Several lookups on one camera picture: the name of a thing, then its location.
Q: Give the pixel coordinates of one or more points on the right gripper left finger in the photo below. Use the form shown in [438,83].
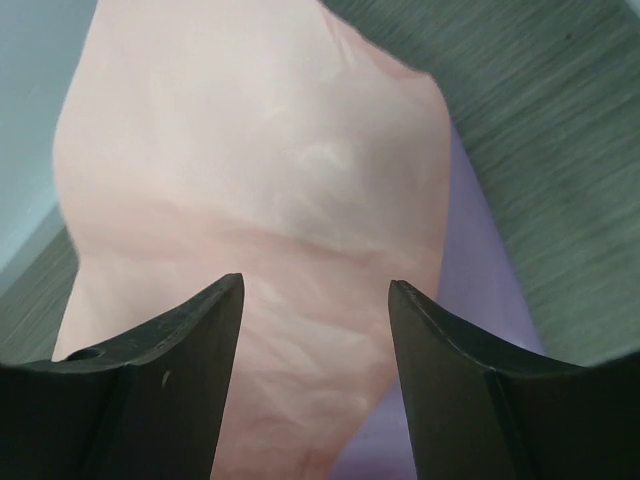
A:
[146,404]

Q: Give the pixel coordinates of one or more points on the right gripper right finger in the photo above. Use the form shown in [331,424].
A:
[479,407]

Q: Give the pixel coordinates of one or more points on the purple pink wrapping paper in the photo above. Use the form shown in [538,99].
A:
[268,138]

